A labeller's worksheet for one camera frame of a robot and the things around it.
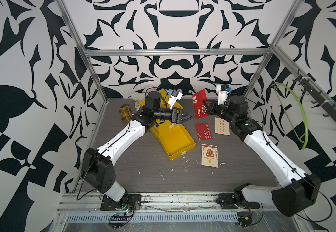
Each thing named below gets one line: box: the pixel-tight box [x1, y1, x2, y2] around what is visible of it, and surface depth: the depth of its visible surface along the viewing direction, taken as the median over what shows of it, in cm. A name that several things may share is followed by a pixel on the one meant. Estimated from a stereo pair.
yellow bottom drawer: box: [149, 119, 196, 161], surface depth 96 cm
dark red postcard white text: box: [192, 88, 210, 120], surface depth 77 cm
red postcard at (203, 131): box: [194, 122, 213, 141], surface depth 104 cm
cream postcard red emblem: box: [201, 143, 219, 169], surface depth 91 cm
